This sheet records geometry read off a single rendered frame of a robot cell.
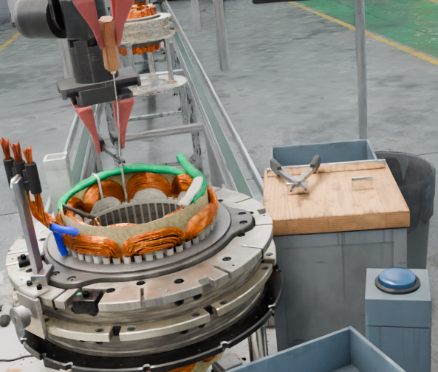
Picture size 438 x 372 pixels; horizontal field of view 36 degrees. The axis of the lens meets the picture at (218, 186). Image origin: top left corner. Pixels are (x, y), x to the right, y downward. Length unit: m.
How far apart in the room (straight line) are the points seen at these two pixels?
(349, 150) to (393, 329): 0.47
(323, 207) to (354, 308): 0.15
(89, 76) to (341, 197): 0.38
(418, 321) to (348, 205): 0.21
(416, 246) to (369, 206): 1.57
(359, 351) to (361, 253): 0.28
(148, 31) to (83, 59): 2.05
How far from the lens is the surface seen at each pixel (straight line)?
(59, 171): 0.86
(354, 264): 0.93
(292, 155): 1.17
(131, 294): 0.69
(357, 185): 0.96
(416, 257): 2.51
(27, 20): 0.92
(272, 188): 0.99
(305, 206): 0.92
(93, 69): 0.87
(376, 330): 0.79
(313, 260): 0.92
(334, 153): 1.18
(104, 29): 0.73
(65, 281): 0.73
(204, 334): 0.74
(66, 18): 0.87
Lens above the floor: 1.43
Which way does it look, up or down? 21 degrees down
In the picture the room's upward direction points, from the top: 7 degrees counter-clockwise
